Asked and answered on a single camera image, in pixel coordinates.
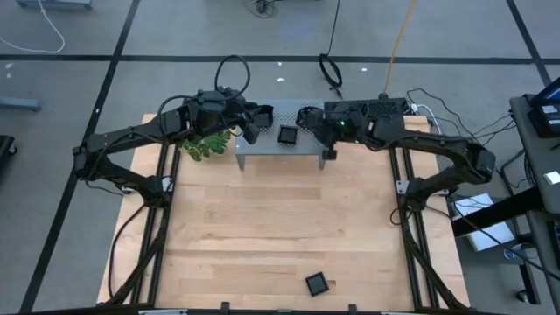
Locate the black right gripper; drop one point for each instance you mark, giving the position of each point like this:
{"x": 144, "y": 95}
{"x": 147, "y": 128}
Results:
{"x": 337, "y": 129}

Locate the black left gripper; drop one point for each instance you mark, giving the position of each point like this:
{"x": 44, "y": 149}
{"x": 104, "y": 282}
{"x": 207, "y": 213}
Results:
{"x": 236, "y": 114}

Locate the wavy square black plate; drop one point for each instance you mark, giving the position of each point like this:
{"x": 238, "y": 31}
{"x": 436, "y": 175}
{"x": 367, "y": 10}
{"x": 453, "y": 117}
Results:
{"x": 263, "y": 119}

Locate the leaf shaped black plate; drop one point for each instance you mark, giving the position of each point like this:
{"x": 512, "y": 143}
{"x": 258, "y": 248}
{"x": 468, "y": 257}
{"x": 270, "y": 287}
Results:
{"x": 308, "y": 119}

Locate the small square black plate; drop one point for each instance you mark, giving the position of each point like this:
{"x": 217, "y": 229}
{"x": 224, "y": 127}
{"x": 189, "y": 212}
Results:
{"x": 317, "y": 284}
{"x": 287, "y": 134}

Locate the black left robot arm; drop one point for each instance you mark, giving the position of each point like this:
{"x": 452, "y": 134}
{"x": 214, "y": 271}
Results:
{"x": 131, "y": 133}

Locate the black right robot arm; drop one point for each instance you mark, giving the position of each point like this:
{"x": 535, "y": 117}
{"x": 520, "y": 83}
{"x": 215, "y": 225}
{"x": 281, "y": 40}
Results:
{"x": 437, "y": 142}

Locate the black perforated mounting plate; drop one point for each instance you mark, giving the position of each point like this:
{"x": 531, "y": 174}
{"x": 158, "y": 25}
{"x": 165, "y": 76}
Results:
{"x": 372, "y": 105}

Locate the green leafy plant sprig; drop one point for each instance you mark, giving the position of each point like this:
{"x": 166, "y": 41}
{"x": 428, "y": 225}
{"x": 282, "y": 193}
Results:
{"x": 205, "y": 146}

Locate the grey perforated metal shelf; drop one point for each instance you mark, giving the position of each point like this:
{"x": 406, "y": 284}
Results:
{"x": 275, "y": 149}

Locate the black table clamp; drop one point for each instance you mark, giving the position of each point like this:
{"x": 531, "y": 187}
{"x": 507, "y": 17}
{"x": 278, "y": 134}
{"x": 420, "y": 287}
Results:
{"x": 225, "y": 306}
{"x": 352, "y": 307}

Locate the white box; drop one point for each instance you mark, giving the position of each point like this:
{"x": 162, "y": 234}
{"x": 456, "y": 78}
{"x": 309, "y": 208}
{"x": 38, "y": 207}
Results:
{"x": 492, "y": 238}

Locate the black desk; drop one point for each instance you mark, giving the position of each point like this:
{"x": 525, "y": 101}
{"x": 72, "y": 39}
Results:
{"x": 538, "y": 162}

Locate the black device with labels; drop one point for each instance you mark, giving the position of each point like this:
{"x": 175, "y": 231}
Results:
{"x": 542, "y": 118}

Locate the grey cart base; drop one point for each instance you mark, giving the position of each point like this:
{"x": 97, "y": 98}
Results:
{"x": 54, "y": 4}

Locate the grey metal foot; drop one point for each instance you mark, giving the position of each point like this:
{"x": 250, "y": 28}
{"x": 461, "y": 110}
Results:
{"x": 19, "y": 104}

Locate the black wheeled object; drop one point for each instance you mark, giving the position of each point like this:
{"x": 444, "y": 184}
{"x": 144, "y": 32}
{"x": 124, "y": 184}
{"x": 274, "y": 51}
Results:
{"x": 5, "y": 146}

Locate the black caster wheel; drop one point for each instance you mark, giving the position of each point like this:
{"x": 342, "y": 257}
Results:
{"x": 522, "y": 296}

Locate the black metal rail frame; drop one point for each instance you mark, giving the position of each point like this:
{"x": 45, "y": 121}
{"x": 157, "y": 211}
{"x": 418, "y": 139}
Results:
{"x": 156, "y": 280}

